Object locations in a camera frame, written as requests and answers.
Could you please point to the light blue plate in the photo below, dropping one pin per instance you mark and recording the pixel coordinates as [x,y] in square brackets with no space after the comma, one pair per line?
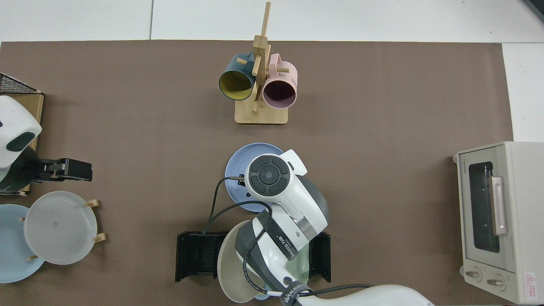
[12,250]

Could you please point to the pink cup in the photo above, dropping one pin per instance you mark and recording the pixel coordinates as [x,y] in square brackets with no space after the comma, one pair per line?
[279,94]

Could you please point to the beige plate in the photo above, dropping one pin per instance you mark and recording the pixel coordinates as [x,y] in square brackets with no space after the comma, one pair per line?
[229,272]

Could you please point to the dark device corner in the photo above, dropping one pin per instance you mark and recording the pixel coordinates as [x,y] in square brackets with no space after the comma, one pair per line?
[536,7]

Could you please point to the dark teal cup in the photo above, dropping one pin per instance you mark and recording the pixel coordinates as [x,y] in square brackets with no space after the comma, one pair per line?
[236,85]

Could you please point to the grey white plate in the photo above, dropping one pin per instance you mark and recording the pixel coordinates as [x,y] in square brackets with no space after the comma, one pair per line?
[59,227]

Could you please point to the small blue round thing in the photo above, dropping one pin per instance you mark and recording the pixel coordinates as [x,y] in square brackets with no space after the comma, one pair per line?
[261,296]

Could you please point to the wooden cup stand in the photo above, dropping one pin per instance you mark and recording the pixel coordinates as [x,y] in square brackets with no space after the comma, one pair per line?
[261,115]

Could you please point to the pale green plate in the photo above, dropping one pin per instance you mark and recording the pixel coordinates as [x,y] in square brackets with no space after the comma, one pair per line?
[300,265]

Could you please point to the brown tablecloth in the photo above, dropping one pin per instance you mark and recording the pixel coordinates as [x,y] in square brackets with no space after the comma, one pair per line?
[382,191]

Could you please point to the pale toaster oven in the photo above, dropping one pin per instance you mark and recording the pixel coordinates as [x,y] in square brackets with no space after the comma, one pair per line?
[484,255]

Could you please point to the wooden peg plate stand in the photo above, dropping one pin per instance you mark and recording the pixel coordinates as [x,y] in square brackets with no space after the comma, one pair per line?
[100,237]

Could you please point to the black dish rack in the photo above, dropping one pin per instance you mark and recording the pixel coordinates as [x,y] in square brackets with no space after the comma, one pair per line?
[195,255]

